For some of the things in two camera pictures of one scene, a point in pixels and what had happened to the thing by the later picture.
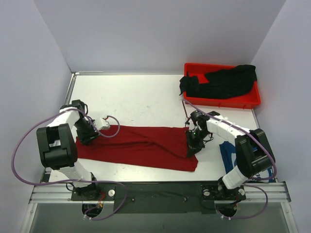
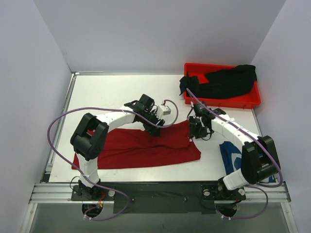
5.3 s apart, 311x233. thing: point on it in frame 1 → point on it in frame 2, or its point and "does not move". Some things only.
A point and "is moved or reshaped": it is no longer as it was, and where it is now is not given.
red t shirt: [160, 147] is moved or reshaped
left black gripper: [87, 137] → [153, 129]
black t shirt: [222, 84] does not move
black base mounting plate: [158, 197] does not move
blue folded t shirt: [229, 153] does not move
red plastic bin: [251, 100] does not move
